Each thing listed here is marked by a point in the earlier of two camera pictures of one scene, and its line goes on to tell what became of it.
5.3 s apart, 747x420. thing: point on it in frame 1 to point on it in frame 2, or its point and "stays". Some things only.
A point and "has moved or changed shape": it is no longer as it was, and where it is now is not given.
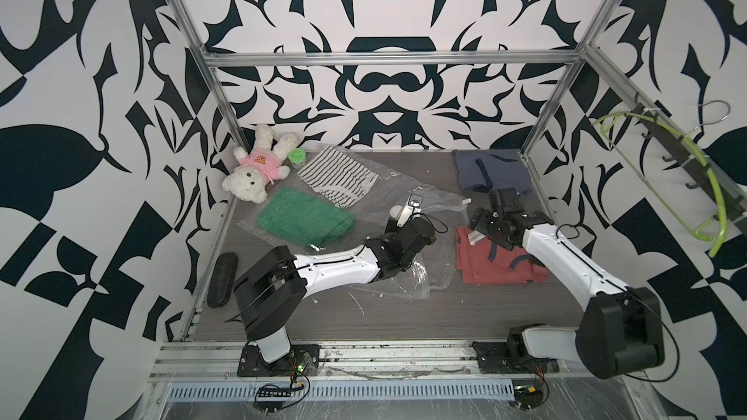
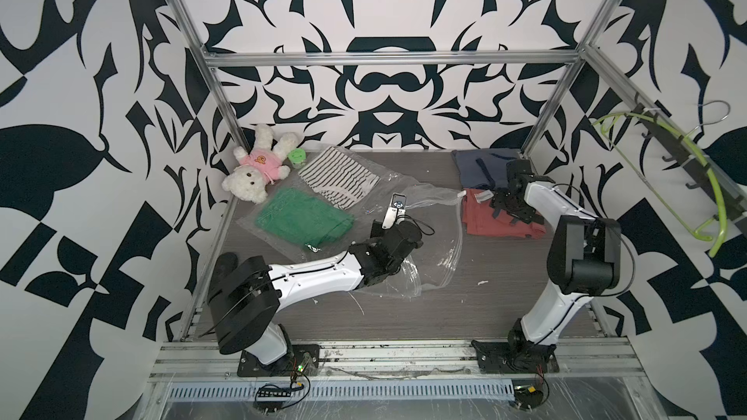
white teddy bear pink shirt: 255,171 stays
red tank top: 482,262 has moved or changed shape
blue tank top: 486,170 stays
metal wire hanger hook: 714,122 stays
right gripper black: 480,221 to 500,200
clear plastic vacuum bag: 327,198 stays
